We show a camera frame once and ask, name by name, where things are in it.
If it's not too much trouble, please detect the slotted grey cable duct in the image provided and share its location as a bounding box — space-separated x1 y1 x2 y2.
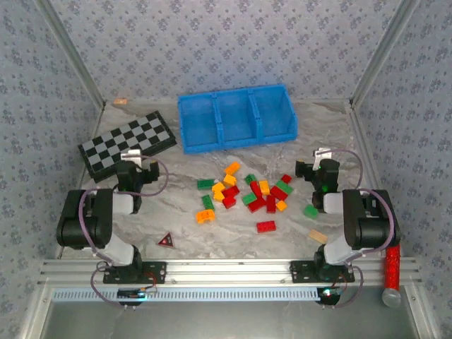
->
52 286 321 302

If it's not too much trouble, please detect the red glitter tube grey cap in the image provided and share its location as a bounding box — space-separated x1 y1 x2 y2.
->
382 242 403 307

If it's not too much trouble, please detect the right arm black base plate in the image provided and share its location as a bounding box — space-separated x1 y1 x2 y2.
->
290 260 355 283

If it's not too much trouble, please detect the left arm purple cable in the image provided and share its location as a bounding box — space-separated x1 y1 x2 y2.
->
78 155 170 309

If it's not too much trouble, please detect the aluminium mounting rail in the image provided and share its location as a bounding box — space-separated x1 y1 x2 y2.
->
38 257 423 286

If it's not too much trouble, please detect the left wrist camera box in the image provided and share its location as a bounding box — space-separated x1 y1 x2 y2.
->
120 148 143 166

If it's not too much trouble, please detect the black and grey chessboard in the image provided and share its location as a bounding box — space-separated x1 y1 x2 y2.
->
77 110 177 184

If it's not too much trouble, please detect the light wooden block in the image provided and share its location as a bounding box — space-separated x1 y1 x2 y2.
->
307 228 328 244

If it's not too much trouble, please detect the aluminium frame post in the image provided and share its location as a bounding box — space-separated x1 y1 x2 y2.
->
349 0 423 107
35 0 107 107

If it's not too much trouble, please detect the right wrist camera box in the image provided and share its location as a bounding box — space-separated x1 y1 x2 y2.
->
313 147 335 167

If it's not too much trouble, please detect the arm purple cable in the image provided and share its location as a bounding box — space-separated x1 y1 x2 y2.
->
78 155 170 309
323 148 398 309

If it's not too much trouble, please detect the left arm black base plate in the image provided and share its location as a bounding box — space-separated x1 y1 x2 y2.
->
102 261 167 285

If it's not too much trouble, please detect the blue three-compartment plastic bin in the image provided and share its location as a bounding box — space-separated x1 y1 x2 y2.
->
177 83 299 155

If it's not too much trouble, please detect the grey metal tray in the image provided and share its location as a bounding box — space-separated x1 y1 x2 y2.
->
20 285 442 339

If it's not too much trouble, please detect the red triangular piece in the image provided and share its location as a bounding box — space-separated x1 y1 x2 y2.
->
157 231 176 250

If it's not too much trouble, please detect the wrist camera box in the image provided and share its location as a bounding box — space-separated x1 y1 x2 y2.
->
120 148 143 166
313 147 335 167

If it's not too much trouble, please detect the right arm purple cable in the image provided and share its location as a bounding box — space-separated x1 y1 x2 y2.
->
323 148 398 309

